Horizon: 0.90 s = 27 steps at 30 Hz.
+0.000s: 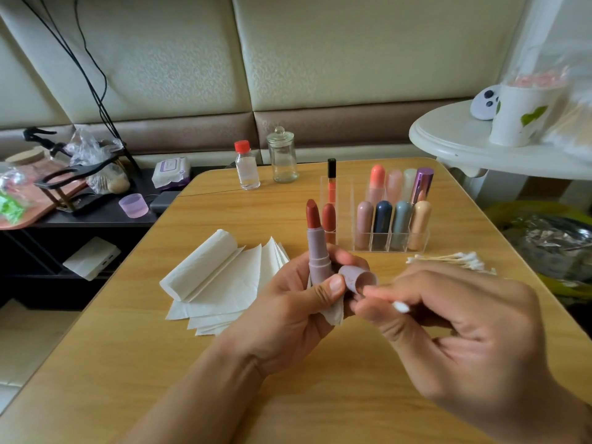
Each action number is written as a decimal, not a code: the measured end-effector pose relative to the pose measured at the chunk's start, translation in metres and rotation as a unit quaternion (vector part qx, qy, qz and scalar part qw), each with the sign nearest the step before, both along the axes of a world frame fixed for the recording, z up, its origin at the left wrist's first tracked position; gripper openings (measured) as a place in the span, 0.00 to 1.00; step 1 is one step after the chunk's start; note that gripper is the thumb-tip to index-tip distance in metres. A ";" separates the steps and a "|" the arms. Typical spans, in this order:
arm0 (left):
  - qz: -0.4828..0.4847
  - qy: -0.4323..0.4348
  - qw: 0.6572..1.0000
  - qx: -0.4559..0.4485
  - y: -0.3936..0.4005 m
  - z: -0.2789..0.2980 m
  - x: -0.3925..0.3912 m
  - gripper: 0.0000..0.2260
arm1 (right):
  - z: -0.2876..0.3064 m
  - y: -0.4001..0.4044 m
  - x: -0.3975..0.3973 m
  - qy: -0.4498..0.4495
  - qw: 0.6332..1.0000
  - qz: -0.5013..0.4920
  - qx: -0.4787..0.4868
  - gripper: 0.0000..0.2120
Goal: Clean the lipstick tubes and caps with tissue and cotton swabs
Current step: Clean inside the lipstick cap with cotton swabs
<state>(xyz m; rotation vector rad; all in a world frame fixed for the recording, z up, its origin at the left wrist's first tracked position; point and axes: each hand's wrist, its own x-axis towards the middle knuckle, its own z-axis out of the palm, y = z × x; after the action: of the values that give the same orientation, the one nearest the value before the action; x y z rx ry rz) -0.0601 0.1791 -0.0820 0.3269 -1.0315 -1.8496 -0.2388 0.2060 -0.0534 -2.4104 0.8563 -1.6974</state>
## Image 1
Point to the thin wooden cotton swab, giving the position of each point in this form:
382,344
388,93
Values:
401,307

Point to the black low shelf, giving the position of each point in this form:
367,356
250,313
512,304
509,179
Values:
92,222

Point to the clear bottle red cap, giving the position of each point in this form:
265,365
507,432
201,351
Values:
247,169

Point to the crumpled clear plastic bag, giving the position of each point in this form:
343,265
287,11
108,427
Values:
92,148

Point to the stack of white tissues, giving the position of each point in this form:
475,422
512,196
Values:
222,286

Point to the beige padded backrest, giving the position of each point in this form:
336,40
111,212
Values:
379,46

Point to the jar with wooden lid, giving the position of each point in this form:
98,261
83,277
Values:
26,157

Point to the red lipstick mauve tube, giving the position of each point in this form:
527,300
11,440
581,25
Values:
318,249

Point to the person's left hand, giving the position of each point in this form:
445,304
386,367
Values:
282,319

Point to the white round side table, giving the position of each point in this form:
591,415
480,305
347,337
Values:
453,134

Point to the glass jar with lid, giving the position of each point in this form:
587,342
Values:
282,160

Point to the white power bank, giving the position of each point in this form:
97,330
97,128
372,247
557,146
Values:
92,259

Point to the clear acrylic lipstick organizer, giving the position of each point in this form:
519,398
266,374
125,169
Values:
398,217

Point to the small purple plastic cup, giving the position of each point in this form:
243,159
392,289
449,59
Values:
133,206

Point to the green plastic wrapper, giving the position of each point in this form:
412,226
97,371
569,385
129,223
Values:
11,208

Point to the yellow-green bin with bag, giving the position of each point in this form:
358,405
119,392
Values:
550,249

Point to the pile of cotton swabs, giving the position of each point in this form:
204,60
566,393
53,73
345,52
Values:
458,261

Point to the red lipstick pink tube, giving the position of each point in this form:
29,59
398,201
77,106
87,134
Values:
328,222

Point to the white tissue sheet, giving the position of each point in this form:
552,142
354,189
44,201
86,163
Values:
333,309

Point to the white mug green leaf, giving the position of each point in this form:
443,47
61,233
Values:
523,113

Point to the mauve lipstick cap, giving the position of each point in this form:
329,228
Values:
356,279

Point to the person's right hand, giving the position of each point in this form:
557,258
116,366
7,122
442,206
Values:
481,342

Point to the black clip tool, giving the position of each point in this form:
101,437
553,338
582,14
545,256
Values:
39,136

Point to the white panda figure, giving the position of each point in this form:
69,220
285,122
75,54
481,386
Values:
486,103

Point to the wet wipes pack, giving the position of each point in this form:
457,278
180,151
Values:
172,174

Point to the pink tray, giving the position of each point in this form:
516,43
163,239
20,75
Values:
37,198

